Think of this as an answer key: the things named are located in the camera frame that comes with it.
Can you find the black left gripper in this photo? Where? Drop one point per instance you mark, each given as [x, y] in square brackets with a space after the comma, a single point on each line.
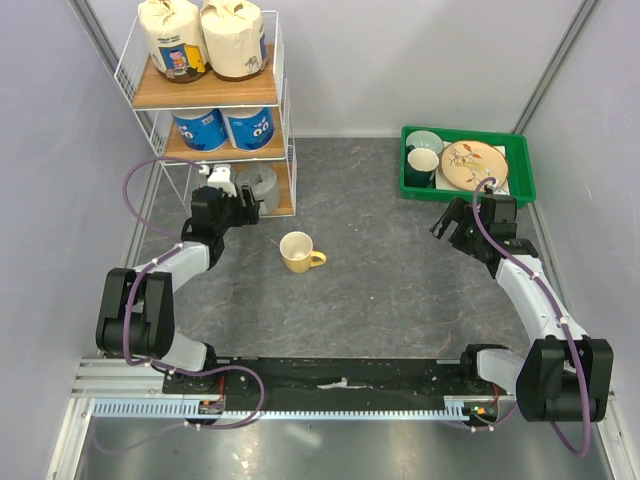
[247, 215]

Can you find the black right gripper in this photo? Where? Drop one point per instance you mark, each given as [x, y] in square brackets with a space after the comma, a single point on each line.
[459, 211]

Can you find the grey paper roll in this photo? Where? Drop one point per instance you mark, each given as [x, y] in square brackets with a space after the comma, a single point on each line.
[263, 181]

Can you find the white blue paper roll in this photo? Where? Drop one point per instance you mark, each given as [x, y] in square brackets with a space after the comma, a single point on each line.
[248, 128]
[201, 129]

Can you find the beige paper roll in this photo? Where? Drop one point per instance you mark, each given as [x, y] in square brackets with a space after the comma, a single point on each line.
[235, 38]
[174, 38]

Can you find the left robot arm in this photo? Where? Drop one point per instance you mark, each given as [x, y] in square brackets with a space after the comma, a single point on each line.
[136, 317]

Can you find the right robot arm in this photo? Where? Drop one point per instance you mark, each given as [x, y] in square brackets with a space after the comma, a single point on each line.
[566, 374]

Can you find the orange floral plate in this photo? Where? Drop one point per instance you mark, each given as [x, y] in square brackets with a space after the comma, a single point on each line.
[470, 160]

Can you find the yellow ceramic mug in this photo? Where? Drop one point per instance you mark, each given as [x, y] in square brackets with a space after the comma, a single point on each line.
[298, 253]

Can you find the dark green white cup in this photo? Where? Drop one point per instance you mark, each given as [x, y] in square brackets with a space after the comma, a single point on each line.
[421, 166]

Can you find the green plastic tray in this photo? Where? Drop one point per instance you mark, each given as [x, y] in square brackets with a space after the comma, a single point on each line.
[513, 147]

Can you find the light green bowl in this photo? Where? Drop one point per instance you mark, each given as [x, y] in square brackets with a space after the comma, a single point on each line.
[426, 140]

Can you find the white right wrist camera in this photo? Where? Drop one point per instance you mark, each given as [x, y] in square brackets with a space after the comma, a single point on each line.
[491, 187]

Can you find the white wire three-tier shelf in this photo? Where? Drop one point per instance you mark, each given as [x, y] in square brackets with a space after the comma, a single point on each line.
[152, 98]

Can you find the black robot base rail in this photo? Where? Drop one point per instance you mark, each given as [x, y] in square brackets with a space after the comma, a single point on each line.
[341, 385]

